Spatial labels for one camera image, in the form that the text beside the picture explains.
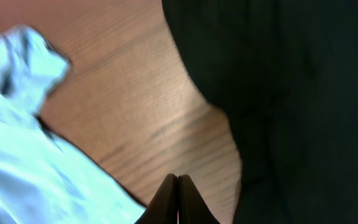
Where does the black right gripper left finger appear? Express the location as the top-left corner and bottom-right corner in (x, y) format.
(135, 174), (178, 224)

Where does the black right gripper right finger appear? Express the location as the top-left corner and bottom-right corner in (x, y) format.
(178, 175), (219, 224)

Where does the light blue t-shirt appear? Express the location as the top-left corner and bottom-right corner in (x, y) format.
(0, 26), (145, 224)

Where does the black shirt at right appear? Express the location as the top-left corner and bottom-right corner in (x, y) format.
(162, 0), (358, 223)

